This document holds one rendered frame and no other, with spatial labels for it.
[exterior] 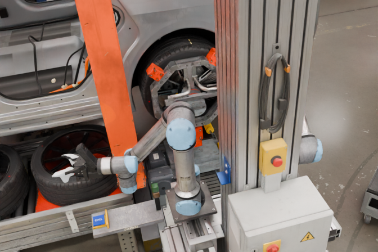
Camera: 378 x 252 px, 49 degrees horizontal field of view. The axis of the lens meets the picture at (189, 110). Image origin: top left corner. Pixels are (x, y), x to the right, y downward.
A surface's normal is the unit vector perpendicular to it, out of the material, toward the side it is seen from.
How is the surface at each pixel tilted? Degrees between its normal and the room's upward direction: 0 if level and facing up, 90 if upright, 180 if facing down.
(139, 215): 0
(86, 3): 90
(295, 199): 0
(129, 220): 0
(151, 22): 90
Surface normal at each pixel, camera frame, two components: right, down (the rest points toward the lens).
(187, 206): 0.01, 0.69
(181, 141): 0.00, 0.48
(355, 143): -0.07, -0.80
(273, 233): 0.25, 0.56
